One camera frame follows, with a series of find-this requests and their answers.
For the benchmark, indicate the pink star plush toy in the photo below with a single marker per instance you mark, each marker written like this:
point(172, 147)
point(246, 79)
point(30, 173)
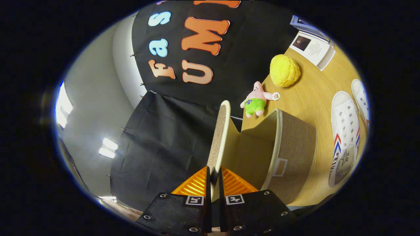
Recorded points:
point(256, 98)

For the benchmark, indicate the white portrait cover book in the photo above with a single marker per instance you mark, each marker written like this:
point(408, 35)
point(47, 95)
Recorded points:
point(315, 49)

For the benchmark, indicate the white striped canvas shoe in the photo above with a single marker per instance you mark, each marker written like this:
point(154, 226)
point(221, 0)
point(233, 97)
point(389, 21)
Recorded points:
point(344, 124)
point(361, 98)

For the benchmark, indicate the yellow round plush cushion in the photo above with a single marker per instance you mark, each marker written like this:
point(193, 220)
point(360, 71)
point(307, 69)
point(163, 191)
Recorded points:
point(284, 70)

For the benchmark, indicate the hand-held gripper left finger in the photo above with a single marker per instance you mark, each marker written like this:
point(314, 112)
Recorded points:
point(209, 213)

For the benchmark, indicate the ceiling light panel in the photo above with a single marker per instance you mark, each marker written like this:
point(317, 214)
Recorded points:
point(108, 148)
point(62, 108)

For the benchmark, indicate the blue cover book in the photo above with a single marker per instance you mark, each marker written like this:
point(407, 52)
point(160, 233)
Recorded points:
point(303, 24)

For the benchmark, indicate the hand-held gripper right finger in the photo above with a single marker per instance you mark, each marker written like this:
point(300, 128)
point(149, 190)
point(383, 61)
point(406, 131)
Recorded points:
point(222, 213)

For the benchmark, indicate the beige fabric storage box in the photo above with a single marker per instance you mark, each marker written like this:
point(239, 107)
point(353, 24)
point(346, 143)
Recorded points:
point(295, 147)

